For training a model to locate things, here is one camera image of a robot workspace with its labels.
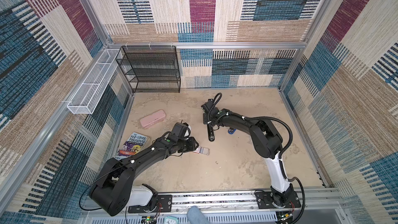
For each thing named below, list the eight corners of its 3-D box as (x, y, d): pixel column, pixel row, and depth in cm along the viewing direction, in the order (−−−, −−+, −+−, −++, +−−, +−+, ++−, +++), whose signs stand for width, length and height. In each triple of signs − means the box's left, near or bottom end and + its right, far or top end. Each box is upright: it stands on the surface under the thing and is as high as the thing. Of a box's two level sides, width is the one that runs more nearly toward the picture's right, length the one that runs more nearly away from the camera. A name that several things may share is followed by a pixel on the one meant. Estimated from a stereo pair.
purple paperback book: (115, 159, 90) (112, 157, 87) (132, 133, 100) (130, 130, 97) (132, 165, 88) (130, 163, 85) (147, 138, 98) (146, 135, 95)
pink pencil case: (144, 130, 101) (142, 127, 99) (139, 122, 105) (138, 120, 102) (168, 117, 107) (167, 115, 105) (163, 110, 111) (162, 108, 109)
